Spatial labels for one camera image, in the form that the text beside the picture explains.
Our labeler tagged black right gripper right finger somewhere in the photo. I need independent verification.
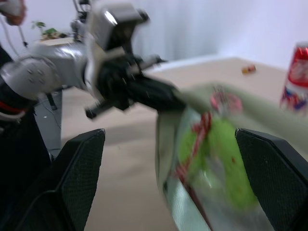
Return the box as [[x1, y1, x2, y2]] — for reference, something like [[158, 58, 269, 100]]
[[235, 128, 308, 231]]

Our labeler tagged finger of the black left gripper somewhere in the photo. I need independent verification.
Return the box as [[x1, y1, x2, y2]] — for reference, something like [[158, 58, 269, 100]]
[[129, 75, 186, 113]]

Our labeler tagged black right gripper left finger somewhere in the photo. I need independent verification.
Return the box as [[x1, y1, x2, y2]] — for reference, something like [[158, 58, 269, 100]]
[[4, 128, 106, 231]]

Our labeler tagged green zip pouch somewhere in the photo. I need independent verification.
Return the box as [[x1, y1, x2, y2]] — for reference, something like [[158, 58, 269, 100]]
[[155, 83, 308, 231]]

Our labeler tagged green plush keychain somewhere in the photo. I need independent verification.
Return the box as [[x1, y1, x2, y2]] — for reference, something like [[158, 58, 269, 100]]
[[179, 117, 257, 210]]

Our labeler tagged red white striped ribbon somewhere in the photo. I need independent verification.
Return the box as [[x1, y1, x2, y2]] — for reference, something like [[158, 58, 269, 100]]
[[172, 112, 214, 185]]

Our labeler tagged dark robot torso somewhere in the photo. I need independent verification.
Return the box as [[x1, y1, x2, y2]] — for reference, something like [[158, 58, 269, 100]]
[[0, 44, 63, 231]]

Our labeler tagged green potted plant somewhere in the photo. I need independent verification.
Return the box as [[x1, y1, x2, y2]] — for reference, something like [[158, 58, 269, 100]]
[[31, 21, 68, 40]]

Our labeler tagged small orange toy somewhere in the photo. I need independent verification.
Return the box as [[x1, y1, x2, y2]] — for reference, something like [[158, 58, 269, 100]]
[[241, 65, 257, 75]]

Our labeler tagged bystander person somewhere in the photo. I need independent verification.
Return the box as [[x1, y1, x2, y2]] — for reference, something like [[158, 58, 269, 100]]
[[0, 0, 27, 26]]

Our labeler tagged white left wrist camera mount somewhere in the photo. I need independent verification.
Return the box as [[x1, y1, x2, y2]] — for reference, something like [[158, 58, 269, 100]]
[[84, 3, 151, 102]]

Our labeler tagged pink keychain ring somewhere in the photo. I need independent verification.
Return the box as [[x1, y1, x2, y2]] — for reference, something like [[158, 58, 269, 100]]
[[210, 92, 243, 113]]

